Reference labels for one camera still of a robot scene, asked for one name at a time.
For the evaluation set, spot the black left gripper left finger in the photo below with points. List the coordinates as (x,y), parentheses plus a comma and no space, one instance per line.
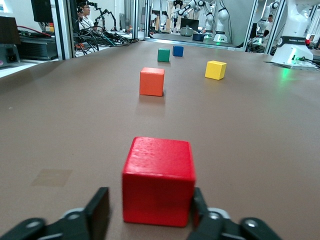
(75,225)

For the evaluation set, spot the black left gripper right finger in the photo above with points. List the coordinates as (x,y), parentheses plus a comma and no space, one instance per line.
(215,225)

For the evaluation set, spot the red wooden block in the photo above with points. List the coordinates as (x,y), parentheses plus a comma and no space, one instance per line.
(157,190)

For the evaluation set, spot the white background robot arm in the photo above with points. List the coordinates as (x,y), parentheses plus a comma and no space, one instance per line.
(222,22)
(265,17)
(197,6)

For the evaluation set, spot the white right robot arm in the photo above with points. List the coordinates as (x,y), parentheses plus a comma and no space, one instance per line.
(295,30)

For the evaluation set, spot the yellow wooden block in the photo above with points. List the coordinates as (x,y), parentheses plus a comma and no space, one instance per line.
(215,70)

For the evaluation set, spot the orange wooden block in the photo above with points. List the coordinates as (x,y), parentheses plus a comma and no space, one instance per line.
(152,82)

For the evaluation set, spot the green wooden block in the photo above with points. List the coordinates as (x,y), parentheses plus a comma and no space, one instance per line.
(163,55)

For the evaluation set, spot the blue wooden block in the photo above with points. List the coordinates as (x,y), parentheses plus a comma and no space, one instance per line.
(178,51)

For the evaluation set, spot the brown tape patch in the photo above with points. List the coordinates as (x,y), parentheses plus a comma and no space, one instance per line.
(51,178)

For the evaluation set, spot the brown paper table cover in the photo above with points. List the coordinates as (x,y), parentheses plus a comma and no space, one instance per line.
(250,150)

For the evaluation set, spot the black equipment case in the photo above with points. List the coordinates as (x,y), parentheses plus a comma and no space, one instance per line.
(37,48)

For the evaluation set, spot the grey power supply unit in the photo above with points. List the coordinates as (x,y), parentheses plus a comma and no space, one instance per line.
(8,56)

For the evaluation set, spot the dark blue pot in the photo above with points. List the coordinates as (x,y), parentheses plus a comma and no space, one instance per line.
(198,37)

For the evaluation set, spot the grey cooking pot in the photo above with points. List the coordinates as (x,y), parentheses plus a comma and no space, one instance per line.
(186,31)

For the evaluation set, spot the seated person white shirt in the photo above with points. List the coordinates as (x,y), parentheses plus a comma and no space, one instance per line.
(86,20)

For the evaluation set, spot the dark wooden box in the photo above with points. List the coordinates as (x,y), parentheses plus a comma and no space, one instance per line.
(8,30)

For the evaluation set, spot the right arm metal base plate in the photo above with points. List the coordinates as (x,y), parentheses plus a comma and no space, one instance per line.
(287,65)

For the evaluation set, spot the aluminium frame post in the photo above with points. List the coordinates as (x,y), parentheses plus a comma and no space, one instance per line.
(62,30)

